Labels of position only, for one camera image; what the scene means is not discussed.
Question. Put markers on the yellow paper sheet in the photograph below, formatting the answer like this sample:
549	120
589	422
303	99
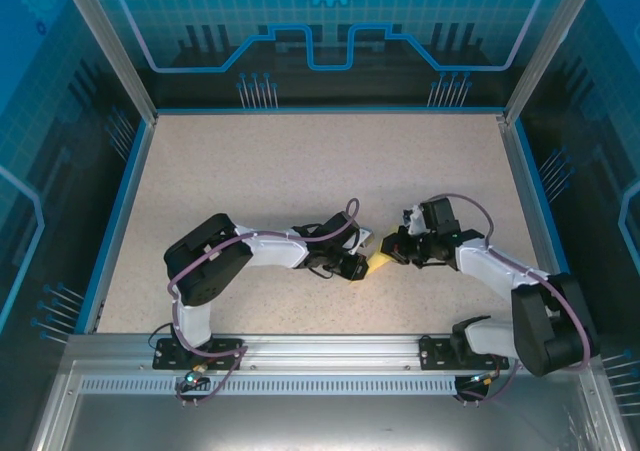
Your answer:
381	262

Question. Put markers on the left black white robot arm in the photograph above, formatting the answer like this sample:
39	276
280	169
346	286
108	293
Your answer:
210	266

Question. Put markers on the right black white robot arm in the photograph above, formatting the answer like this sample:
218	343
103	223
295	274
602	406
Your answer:
550	331

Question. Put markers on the metal sheet tray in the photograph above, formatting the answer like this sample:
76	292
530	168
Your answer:
320	426

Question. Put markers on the aluminium table side bar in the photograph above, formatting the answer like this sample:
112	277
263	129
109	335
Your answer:
535	221

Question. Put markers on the blue table side strip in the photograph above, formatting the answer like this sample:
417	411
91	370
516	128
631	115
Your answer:
116	221
550	221

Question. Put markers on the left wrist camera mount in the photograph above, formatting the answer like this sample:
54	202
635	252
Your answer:
366	236

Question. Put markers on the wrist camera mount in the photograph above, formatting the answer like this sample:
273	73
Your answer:
414	221
366	236

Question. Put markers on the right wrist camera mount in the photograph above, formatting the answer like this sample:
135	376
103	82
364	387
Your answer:
414	221

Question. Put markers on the aluminium mounting rail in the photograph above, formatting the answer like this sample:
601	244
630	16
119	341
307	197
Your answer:
330	351

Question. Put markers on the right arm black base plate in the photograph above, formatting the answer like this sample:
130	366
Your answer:
432	356

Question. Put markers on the aluminium frame post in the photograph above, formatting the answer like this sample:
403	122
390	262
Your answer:
554	46
112	46

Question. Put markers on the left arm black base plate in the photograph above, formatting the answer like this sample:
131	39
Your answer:
170	358

